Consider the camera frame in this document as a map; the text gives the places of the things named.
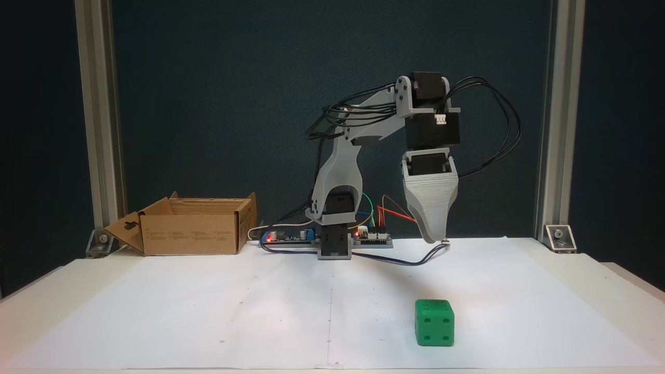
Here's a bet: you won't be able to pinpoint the brown cardboard box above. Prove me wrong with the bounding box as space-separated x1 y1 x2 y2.
104 191 258 256

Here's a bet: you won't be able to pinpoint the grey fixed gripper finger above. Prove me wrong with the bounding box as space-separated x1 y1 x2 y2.
404 176 459 245

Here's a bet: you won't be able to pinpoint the green jumper wire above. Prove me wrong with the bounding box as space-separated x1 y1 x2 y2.
361 192 376 229

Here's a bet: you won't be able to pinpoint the white paper sheet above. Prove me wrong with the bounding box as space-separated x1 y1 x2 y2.
8 236 660 370

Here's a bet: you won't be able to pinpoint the aluminium frame post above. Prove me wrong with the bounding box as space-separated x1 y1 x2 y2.
74 0 128 234
534 0 587 242

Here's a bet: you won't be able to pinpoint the metal corner bracket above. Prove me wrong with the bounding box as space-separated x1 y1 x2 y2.
85 229 128 259
543 224 577 254

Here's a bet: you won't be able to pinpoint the blue power circuit board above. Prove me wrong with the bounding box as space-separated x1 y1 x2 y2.
258 227 318 248

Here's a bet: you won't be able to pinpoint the green dice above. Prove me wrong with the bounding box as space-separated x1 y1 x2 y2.
415 299 455 347

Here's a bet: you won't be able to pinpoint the black cable with white plug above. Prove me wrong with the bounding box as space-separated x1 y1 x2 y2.
260 236 451 266

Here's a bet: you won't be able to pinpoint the circuit board with jumper wires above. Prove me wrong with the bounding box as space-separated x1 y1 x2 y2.
352 227 394 249

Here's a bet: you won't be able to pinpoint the orange jumper wires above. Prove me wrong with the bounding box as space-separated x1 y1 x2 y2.
377 205 448 244

